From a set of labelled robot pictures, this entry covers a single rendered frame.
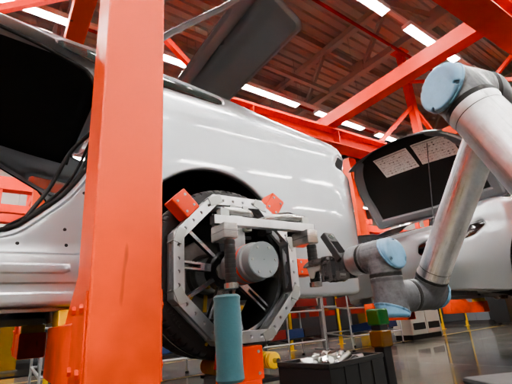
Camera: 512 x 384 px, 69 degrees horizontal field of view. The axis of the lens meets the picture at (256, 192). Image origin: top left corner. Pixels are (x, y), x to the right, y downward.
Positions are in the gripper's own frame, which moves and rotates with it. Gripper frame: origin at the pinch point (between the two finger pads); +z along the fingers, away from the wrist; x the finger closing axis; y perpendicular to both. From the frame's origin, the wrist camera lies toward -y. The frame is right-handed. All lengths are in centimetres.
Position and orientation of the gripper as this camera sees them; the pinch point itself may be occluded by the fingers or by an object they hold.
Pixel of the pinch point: (309, 264)
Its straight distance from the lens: 138.5
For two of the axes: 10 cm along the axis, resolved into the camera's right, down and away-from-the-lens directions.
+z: -5.5, 3.1, 7.7
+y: 0.7, 9.4, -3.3
